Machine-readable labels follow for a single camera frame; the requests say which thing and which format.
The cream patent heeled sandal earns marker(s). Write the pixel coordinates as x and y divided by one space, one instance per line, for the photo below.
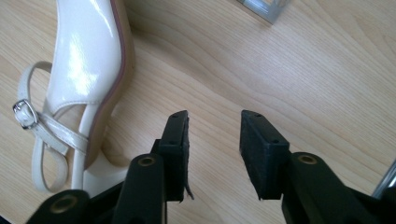
84 46

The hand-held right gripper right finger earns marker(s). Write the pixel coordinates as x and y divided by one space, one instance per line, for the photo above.
264 158

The metal shoe rack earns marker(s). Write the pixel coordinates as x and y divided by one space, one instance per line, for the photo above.
264 9

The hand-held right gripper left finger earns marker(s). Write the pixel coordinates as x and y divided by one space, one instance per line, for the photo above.
176 155

